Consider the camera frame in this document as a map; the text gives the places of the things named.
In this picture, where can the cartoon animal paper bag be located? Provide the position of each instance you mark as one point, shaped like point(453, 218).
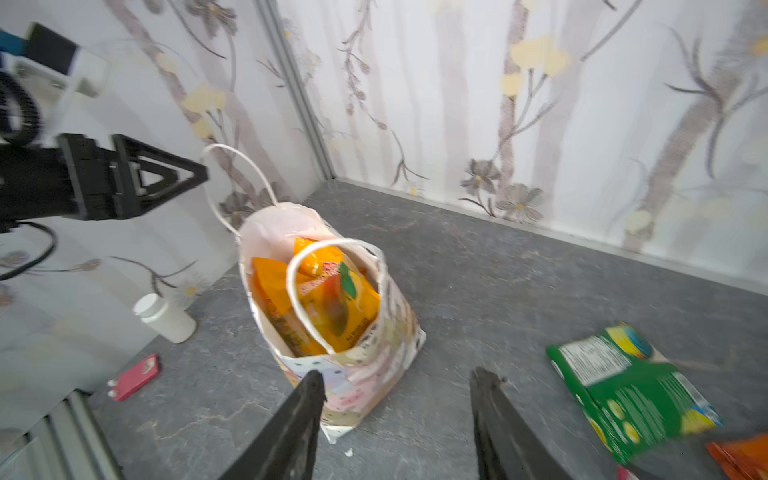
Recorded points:
point(357, 379)

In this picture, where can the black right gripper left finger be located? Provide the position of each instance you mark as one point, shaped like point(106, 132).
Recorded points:
point(286, 446)

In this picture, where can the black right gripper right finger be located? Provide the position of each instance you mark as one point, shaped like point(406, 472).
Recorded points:
point(506, 447)

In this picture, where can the orange red snack packet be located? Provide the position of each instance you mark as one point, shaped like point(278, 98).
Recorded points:
point(742, 459)

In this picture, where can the purple candy packet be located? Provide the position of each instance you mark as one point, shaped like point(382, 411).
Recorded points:
point(625, 474)

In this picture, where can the white plastic bottle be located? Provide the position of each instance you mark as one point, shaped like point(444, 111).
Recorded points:
point(168, 320)

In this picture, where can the pink flat object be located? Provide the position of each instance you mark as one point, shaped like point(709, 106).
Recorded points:
point(134, 379)

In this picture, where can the small green snack packet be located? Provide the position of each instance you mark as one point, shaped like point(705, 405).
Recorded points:
point(632, 395)

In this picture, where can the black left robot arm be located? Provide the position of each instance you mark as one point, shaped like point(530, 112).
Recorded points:
point(34, 185)

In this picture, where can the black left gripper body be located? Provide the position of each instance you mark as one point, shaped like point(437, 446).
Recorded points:
point(104, 182)

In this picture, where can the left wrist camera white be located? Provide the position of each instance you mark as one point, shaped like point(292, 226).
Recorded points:
point(40, 76)

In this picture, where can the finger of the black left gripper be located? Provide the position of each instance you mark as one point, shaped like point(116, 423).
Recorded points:
point(147, 177)

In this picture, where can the yellow snack packet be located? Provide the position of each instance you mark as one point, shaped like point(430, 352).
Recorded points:
point(337, 297)

